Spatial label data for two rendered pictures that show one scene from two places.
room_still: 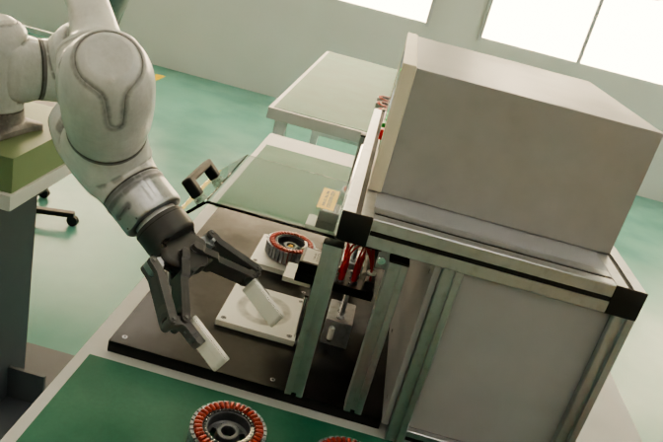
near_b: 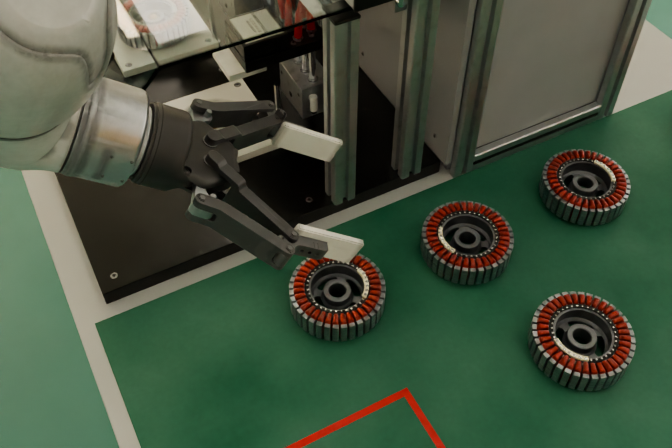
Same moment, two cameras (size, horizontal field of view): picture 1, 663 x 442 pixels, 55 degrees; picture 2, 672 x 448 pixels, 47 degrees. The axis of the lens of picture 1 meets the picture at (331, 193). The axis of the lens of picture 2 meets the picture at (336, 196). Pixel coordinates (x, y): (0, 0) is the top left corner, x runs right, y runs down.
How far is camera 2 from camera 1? 0.43 m
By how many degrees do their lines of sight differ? 36
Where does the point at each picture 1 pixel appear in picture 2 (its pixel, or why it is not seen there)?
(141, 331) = (123, 255)
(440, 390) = (497, 97)
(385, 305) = (420, 49)
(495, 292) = not seen: outside the picture
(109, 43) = not seen: outside the picture
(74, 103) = (31, 92)
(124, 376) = (162, 316)
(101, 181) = (48, 148)
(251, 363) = (270, 199)
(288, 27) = not seen: outside the picture
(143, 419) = (238, 344)
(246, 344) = not seen: hidden behind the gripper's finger
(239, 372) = not seen: hidden behind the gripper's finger
